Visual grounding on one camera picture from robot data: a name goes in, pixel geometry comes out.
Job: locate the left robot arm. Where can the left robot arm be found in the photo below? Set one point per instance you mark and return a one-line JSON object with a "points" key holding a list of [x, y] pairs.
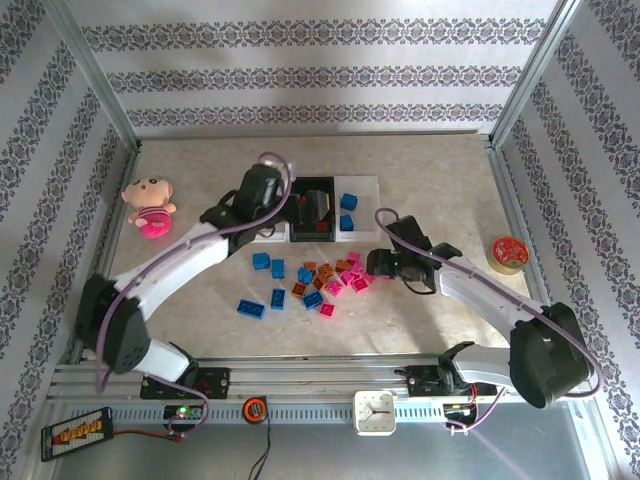
{"points": [[170, 270]]}

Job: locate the white plastic bin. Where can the white plastic bin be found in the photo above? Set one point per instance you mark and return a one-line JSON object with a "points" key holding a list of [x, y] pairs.
{"points": [[277, 235], [362, 210]]}

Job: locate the aluminium mounting rail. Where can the aluminium mounting rail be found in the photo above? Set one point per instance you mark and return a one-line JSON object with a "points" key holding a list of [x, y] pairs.
{"points": [[310, 377]]}

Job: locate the roll of tape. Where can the roll of tape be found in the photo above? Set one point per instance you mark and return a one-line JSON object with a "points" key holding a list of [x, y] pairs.
{"points": [[507, 252]]}

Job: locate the pink plush doll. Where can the pink plush doll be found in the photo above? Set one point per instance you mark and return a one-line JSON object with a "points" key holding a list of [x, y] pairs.
{"points": [[150, 220]]}

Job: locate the small controller board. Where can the small controller board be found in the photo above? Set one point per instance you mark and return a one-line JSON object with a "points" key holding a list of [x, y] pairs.
{"points": [[457, 409]]}

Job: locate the black plastic bin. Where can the black plastic bin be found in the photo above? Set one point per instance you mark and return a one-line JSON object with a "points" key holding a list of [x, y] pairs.
{"points": [[315, 237]]}

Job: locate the white square clock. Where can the white square clock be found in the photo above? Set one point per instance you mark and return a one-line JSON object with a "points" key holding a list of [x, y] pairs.
{"points": [[375, 412]]}

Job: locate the controller board with green light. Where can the controller board with green light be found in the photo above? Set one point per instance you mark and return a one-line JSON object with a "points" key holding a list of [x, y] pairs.
{"points": [[182, 412]]}

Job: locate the black power distribution board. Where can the black power distribution board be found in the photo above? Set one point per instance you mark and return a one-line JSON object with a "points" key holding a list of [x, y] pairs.
{"points": [[75, 435]]}

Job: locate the aluminium frame post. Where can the aluminium frame post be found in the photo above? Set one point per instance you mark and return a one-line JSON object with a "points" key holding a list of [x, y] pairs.
{"points": [[97, 75], [535, 75]]}

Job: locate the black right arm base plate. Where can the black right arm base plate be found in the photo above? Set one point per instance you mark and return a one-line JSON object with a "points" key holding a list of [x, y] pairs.
{"points": [[420, 385]]}

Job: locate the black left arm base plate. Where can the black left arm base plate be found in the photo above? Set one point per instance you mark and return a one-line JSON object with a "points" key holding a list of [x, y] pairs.
{"points": [[217, 382]]}

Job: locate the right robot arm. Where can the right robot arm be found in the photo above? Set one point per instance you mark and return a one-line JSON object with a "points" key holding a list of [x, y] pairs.
{"points": [[480, 290]]}

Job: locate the long blue lego brick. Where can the long blue lego brick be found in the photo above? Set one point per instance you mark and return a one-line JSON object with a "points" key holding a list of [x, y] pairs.
{"points": [[252, 308]]}

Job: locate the pink lego brick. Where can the pink lego brick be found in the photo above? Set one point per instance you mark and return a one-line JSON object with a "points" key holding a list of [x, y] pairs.
{"points": [[347, 277], [354, 257], [327, 310], [359, 284], [334, 289], [357, 268], [369, 276]]}

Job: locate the aluminium side rail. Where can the aluminium side rail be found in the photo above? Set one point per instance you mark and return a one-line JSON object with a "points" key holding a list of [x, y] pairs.
{"points": [[510, 200], [111, 240]]}

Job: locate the orange round knob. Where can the orange round knob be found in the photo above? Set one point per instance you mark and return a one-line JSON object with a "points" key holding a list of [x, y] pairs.
{"points": [[254, 409]]}

